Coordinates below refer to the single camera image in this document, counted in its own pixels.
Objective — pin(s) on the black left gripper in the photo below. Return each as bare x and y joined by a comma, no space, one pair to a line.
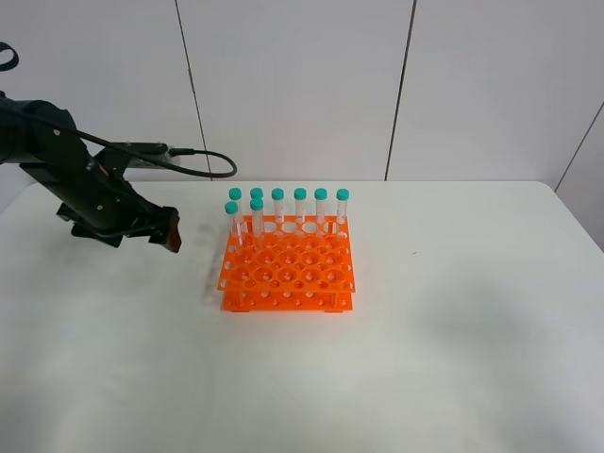
103,206

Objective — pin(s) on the test tube with teal cap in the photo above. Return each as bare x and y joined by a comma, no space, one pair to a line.
256,206

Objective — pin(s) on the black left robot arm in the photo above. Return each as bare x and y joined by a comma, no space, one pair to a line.
30,133

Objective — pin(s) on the front-left racked test tube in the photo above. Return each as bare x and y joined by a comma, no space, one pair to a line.
233,212

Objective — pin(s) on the row tube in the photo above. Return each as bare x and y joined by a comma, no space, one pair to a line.
256,193
235,195
342,196
278,200
320,196
300,198

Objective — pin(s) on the orange test tube rack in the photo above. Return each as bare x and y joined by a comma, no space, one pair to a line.
291,267

